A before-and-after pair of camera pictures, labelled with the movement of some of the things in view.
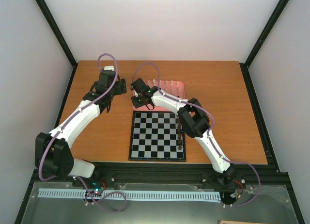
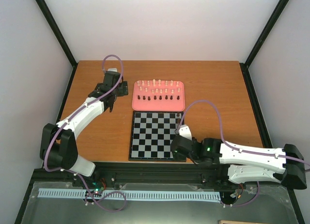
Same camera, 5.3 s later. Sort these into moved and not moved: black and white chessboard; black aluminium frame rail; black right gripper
Moved: black right gripper
Not moved: black aluminium frame rail; black and white chessboard
